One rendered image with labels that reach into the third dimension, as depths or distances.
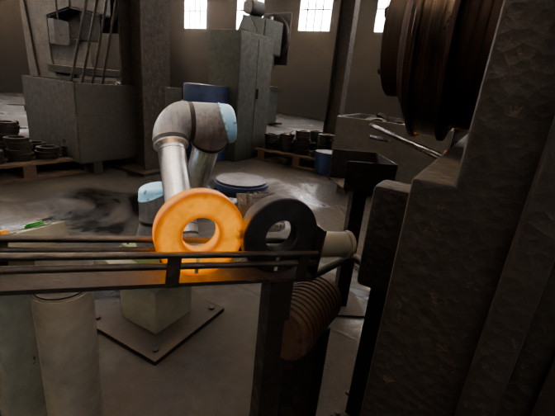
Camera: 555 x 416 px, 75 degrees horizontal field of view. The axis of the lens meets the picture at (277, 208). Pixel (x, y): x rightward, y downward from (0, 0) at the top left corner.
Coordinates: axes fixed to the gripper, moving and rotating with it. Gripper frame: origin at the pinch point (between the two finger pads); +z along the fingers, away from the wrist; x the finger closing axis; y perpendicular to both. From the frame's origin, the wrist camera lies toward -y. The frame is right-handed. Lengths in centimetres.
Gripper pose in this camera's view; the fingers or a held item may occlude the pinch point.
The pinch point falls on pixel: (277, 229)
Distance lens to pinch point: 70.0
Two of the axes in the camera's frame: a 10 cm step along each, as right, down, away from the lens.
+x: 9.1, -0.5, 4.1
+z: 4.1, 0.3, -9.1
